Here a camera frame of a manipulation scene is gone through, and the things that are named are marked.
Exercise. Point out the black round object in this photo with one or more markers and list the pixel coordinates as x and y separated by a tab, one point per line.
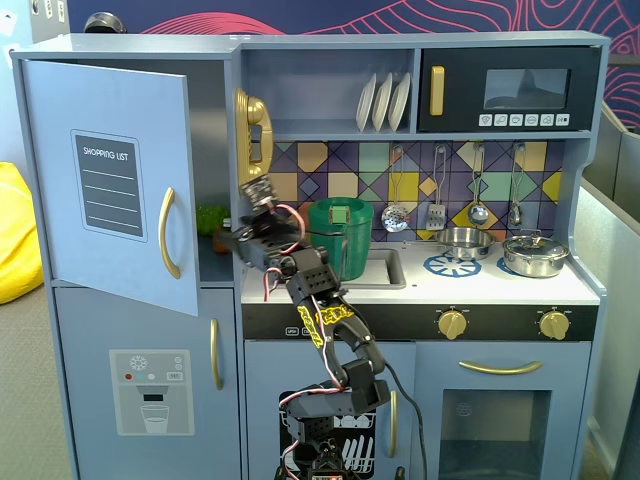
104	24

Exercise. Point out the gold stove knob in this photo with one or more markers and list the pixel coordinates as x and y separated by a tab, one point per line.
452	325
553	325

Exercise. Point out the yellow beanbag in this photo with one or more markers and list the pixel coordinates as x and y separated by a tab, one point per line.
17	240

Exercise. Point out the black microwave door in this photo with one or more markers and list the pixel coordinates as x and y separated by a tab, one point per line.
460	75

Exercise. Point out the metal frying pan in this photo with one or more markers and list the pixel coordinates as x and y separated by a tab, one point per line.
465	243

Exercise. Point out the fridge door with shopping list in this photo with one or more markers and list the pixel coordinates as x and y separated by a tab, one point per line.
110	100

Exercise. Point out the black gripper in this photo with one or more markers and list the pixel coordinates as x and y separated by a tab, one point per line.
246	241

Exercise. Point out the dishwasher door with dish print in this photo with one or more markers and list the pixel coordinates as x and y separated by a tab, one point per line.
265	370

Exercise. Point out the metal slotted spatula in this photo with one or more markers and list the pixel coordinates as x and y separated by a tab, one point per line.
435	217

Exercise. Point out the green toy vegetable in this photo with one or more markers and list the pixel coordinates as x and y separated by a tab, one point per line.
210	219

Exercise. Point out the metal spoon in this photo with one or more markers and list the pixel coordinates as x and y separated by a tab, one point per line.
516	214

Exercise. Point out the gray box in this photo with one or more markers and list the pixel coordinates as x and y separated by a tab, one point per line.
47	22

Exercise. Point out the gray toy sink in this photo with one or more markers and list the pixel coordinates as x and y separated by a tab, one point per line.
386	271

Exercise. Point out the blue toy kitchen unit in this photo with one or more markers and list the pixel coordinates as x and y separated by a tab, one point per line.
325	90

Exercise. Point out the gold toy telephone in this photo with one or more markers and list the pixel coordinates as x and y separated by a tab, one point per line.
255	110

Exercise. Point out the freezer door with dispenser print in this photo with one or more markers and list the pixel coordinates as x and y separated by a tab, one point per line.
150	325

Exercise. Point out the metal ladle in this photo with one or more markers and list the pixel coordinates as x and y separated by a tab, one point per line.
478	214

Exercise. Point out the white toy plate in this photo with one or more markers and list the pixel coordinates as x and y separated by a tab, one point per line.
400	102
365	102
382	102

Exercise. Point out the oven door with window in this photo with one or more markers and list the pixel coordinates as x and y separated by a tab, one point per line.
430	400

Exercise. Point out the metal pot with lid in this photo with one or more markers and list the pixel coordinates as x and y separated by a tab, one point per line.
535	257

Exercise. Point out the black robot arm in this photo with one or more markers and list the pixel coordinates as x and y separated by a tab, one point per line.
320	280

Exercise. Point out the metal skimmer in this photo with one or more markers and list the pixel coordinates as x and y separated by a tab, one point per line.
395	219

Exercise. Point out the green plastic bucket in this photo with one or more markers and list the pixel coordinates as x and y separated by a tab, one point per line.
357	240

